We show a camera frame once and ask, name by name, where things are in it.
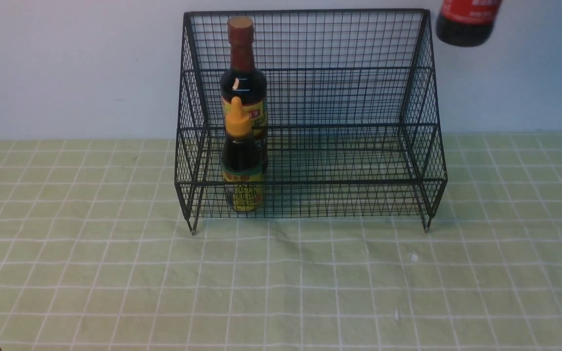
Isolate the small yellow cap sauce bottle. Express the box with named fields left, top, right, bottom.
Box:
left=221, top=97, right=264, bottom=213

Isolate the green checkered tablecloth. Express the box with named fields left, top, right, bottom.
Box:
left=0, top=134, right=562, bottom=351

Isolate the black wire mesh shelf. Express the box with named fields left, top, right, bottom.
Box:
left=174, top=8, right=448, bottom=234

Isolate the red label soy sauce bottle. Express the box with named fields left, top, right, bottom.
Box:
left=436, top=0, right=502, bottom=47

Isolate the brown label soy sauce bottle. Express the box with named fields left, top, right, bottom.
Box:
left=220, top=16, right=268, bottom=173

